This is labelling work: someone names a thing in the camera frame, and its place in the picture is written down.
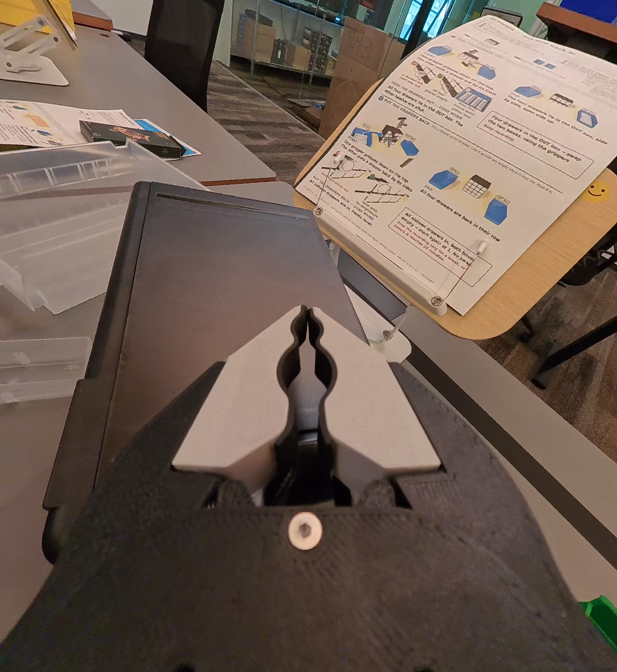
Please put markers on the small black card box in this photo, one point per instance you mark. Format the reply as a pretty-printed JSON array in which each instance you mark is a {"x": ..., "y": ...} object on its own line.
[{"x": 124, "y": 135}]

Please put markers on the black office chair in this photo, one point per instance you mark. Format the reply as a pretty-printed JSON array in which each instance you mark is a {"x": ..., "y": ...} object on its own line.
[{"x": 182, "y": 47}]

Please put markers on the cardboard box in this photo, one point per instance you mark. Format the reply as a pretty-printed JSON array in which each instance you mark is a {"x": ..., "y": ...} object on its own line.
[{"x": 356, "y": 78}]

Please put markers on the storage shelf with boxes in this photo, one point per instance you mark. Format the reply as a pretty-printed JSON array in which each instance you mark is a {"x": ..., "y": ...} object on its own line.
[{"x": 287, "y": 52}]

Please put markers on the large clear plastic bin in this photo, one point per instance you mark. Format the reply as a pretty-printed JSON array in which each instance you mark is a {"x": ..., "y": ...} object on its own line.
[{"x": 51, "y": 231}]

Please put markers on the yellow smiley sticker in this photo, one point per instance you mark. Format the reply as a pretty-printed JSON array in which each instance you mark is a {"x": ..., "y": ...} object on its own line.
[{"x": 596, "y": 192}]

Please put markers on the black drawer cabinet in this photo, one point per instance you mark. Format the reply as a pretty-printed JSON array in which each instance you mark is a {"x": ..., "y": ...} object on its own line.
[{"x": 208, "y": 262}]

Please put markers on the blue and white card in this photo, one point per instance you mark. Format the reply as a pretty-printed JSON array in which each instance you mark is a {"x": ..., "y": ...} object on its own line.
[{"x": 188, "y": 148}]

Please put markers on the printed paper sheet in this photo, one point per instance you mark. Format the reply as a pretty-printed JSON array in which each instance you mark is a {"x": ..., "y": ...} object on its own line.
[{"x": 25, "y": 118}]

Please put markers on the brown wooden desk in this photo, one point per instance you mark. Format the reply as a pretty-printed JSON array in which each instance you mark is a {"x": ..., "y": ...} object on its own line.
[{"x": 592, "y": 26}]

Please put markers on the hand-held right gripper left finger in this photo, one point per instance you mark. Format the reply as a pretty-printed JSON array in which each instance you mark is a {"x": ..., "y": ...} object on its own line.
[{"x": 235, "y": 414}]

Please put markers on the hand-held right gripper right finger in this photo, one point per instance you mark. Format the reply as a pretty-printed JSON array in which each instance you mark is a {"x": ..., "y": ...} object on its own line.
[{"x": 371, "y": 420}]

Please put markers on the printed instruction sheet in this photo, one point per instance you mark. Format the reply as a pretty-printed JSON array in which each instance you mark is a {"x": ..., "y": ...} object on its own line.
[{"x": 497, "y": 157}]

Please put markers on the white document stand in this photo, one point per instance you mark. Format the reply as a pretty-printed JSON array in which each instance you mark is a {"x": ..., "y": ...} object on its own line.
[{"x": 395, "y": 349}]

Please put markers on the yellow sign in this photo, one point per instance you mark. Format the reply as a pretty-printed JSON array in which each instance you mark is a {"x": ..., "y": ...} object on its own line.
[{"x": 4, "y": 11}]

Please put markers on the clear plastic box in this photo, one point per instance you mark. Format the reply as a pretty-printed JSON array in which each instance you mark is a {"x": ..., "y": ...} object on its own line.
[{"x": 25, "y": 367}]

